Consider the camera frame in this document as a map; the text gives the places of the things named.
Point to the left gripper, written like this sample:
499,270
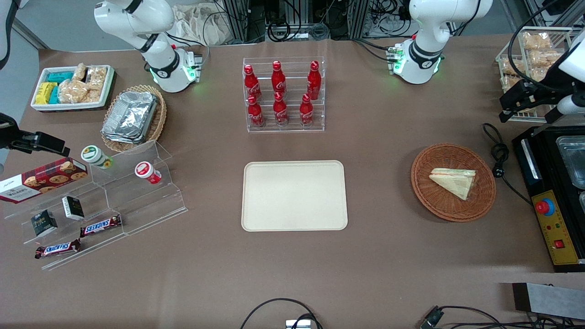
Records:
542,94

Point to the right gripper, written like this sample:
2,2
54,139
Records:
9,134

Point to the triangle sandwich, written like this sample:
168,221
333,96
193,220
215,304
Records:
454,182

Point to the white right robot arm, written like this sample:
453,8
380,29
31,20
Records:
157,50

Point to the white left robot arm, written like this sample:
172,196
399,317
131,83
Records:
425,41

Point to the aluminium foil tray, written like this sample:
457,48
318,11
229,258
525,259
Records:
130,114
119,140

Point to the oval light wicker basket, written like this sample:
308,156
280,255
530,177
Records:
159,119

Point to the round brown wicker basket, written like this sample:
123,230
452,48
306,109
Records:
438,205

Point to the beige plastic tray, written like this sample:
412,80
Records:
295,195

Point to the clear bag of pastries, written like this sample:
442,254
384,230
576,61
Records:
512,66
508,83
546,58
537,41

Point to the red tartan cookie box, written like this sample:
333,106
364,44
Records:
43,180

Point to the teal snack packet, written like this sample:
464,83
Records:
55,96
60,76

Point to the yellow snack packet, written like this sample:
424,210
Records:
45,92

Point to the green lid yogurt cup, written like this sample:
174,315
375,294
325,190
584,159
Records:
95,155

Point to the clear bag of crackers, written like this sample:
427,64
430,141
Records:
94,95
80,72
97,76
72,91

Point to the black box with white label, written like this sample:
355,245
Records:
73,208

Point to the clear acrylic stepped stand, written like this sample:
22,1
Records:
27,214
146,205

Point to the steel pan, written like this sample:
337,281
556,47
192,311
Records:
573,160

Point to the black box with gold print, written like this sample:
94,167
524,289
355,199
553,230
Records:
44,223

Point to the white rectangular snack bin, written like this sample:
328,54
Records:
109,87

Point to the Snickers chocolate bar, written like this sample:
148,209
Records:
57,249
100,225

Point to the red lid yogurt cup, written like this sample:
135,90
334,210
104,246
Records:
146,171

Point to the black appliance with yellow panel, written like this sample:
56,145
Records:
566,246

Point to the beige cloth bag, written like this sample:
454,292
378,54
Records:
201,25

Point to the grey metal bar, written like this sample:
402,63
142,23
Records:
548,299

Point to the red cola bottle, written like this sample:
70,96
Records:
278,80
255,114
314,82
306,112
280,112
251,84

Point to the clear acrylic bottle rack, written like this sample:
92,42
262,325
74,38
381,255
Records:
292,128

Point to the black plug connector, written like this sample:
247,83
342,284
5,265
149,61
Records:
432,317

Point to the small silver metal connector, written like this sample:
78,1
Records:
298,324

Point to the grey metal rail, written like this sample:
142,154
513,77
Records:
29,34

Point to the aluminium frame post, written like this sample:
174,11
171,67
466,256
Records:
237,20
359,18

